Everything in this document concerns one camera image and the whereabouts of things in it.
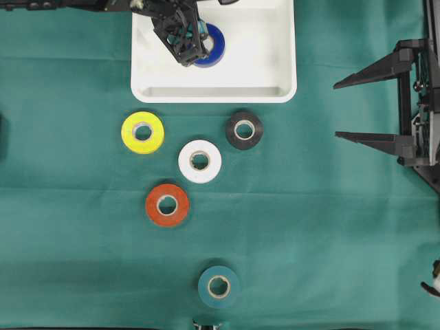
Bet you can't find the teal tape roll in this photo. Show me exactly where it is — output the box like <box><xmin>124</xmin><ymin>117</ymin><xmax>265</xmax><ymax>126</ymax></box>
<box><xmin>198</xmin><ymin>265</ymin><xmax>241</xmax><ymax>309</ymax></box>

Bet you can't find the orange tape roll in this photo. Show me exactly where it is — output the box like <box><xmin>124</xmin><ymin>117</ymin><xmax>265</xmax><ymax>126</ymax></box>
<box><xmin>145</xmin><ymin>184</ymin><xmax>190</xmax><ymax>228</ymax></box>

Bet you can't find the dark object at bottom edge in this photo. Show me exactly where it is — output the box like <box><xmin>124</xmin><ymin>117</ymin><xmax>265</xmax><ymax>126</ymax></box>
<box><xmin>192</xmin><ymin>319</ymin><xmax>222</xmax><ymax>330</ymax></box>

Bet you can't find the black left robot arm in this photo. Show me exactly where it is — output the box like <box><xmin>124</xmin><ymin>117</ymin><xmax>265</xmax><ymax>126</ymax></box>
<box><xmin>1</xmin><ymin>0</ymin><xmax>210</xmax><ymax>67</ymax></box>

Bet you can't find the yellow tape roll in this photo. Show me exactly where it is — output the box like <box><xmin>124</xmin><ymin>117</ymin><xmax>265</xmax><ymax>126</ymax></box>
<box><xmin>121</xmin><ymin>111</ymin><xmax>165</xmax><ymax>155</ymax></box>

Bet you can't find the black tape roll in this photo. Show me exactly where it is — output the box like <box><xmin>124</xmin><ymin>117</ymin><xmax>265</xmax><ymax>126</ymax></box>
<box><xmin>225</xmin><ymin>110</ymin><xmax>264</xmax><ymax>151</ymax></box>

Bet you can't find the blue tape roll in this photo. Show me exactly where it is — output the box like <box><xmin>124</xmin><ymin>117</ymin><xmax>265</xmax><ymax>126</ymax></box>
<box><xmin>193</xmin><ymin>23</ymin><xmax>226</xmax><ymax>67</ymax></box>

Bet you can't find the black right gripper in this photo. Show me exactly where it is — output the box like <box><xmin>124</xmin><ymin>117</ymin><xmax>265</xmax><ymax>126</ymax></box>
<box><xmin>333</xmin><ymin>39</ymin><xmax>439</xmax><ymax>192</ymax></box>

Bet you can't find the white tape roll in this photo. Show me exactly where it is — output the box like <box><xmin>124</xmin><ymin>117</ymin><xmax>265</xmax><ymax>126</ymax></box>
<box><xmin>178</xmin><ymin>140</ymin><xmax>222</xmax><ymax>184</ymax></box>

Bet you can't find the black white object at edge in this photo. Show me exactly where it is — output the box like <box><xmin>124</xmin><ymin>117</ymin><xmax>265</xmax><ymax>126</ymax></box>
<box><xmin>421</xmin><ymin>259</ymin><xmax>440</xmax><ymax>298</ymax></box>

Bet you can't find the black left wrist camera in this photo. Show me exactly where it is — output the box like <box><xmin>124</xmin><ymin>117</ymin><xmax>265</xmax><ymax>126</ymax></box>
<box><xmin>218</xmin><ymin>0</ymin><xmax>239</xmax><ymax>6</ymax></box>

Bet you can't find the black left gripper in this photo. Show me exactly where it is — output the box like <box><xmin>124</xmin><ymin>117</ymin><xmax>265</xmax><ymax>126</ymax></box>
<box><xmin>130</xmin><ymin>0</ymin><xmax>210</xmax><ymax>67</ymax></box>

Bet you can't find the white plastic case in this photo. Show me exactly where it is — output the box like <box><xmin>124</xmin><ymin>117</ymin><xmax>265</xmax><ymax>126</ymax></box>
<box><xmin>131</xmin><ymin>1</ymin><xmax>297</xmax><ymax>103</ymax></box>

